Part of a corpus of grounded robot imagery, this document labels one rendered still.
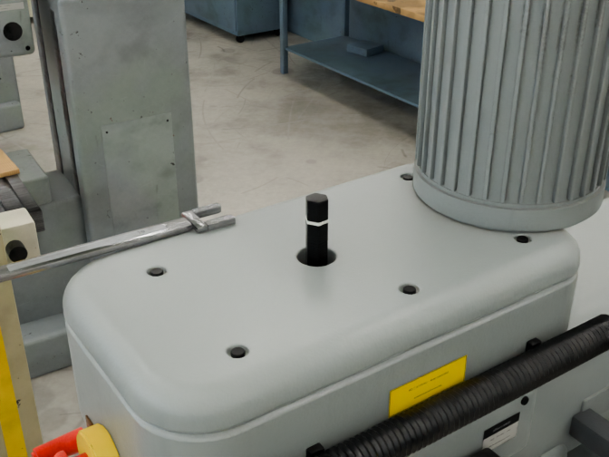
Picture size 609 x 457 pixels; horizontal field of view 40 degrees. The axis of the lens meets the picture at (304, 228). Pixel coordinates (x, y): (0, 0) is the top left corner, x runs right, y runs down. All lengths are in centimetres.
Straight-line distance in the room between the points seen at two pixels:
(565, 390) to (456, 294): 28
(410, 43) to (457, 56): 635
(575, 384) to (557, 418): 4
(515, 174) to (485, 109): 7
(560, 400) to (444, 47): 42
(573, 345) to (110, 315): 43
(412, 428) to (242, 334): 17
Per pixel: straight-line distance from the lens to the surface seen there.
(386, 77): 656
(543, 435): 101
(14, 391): 290
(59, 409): 364
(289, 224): 84
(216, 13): 848
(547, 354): 83
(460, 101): 81
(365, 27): 760
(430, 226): 84
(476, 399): 77
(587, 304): 100
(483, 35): 78
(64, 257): 80
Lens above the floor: 229
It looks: 29 degrees down
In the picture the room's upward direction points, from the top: straight up
